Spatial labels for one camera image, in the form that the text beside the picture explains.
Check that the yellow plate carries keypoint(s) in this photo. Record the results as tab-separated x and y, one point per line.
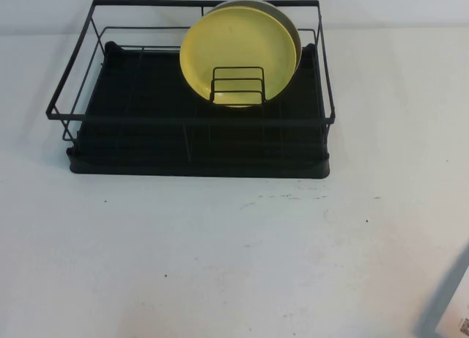
234	41

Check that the pale grey plate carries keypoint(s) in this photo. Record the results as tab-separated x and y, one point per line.
286	17

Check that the black plastic drip tray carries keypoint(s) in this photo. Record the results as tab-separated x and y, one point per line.
183	168

